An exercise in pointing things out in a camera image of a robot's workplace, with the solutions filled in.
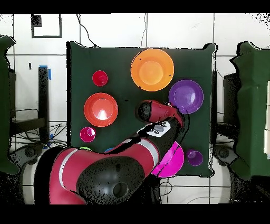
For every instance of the orange bowl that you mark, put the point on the orange bowl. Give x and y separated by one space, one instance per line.
151 69

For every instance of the purple bowl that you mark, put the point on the purple bowl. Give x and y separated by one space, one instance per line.
187 95

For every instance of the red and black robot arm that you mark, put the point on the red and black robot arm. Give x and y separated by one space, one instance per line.
101 160

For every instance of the red-orange bowl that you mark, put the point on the red-orange bowl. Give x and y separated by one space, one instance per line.
92 109

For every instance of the small blue bowl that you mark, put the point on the small blue bowl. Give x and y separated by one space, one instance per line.
108 150

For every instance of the red cup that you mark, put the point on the red cup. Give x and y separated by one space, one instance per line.
98 77

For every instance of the dark green tablecloth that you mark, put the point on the dark green tablecloth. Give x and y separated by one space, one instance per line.
118 63

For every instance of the crimson cup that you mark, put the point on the crimson cup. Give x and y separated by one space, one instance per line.
85 135

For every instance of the pink bowl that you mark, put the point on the pink bowl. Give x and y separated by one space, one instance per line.
173 162

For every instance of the purple cup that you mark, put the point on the purple cup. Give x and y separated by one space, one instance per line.
195 158

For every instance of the blue tape strip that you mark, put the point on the blue tape strip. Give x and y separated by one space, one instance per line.
49 75

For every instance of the black stand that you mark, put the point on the black stand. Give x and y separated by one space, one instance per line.
231 95
43 95

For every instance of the black wheeled base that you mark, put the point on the black wheeled base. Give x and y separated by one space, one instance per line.
30 152
223 153

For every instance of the green cloth side table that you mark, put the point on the green cloth side table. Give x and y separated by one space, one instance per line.
253 105
4 105

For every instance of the white box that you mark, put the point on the white box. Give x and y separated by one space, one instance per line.
267 143

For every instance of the black square floor frame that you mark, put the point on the black square floor frame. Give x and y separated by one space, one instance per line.
36 20

